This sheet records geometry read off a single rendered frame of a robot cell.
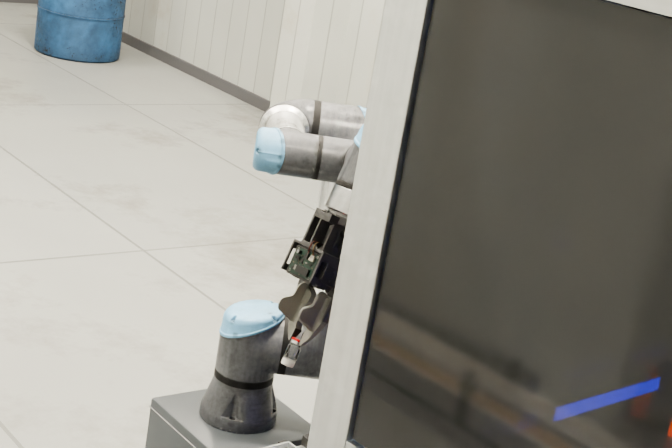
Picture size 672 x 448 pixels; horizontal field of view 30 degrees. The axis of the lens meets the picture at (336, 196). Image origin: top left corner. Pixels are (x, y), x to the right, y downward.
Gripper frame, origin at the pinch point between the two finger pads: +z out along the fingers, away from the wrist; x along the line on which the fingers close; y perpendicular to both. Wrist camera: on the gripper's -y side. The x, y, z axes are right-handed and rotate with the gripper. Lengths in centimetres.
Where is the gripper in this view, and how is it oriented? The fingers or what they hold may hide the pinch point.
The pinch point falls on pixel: (301, 336)
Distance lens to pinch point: 201.5
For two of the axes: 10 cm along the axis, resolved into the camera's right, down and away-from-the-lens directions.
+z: -4.1, 9.1, -0.4
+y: -6.1, -3.1, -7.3
